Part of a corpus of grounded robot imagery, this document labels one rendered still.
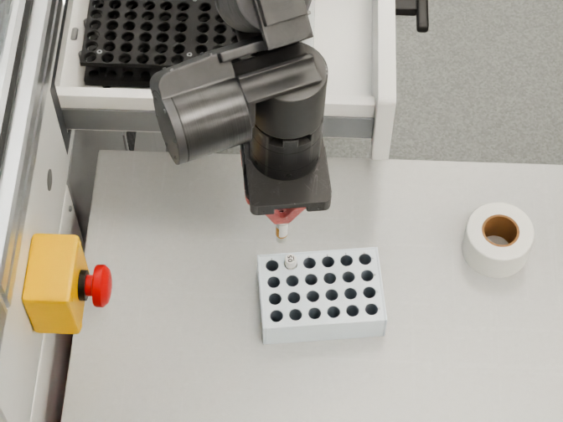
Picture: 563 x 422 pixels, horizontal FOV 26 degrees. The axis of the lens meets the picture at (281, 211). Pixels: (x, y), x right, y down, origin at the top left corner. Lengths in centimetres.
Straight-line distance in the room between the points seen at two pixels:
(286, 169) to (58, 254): 27
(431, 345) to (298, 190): 34
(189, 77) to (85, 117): 40
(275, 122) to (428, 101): 146
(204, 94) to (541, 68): 161
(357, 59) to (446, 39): 112
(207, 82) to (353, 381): 44
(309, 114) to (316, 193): 8
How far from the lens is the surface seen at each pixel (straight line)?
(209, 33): 128
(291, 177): 97
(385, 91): 120
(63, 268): 113
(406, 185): 134
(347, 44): 135
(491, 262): 127
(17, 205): 108
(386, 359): 124
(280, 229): 108
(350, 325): 122
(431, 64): 241
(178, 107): 88
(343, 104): 123
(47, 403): 126
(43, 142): 119
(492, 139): 232
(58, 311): 113
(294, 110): 90
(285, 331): 122
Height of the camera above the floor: 189
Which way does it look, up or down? 59 degrees down
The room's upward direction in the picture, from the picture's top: straight up
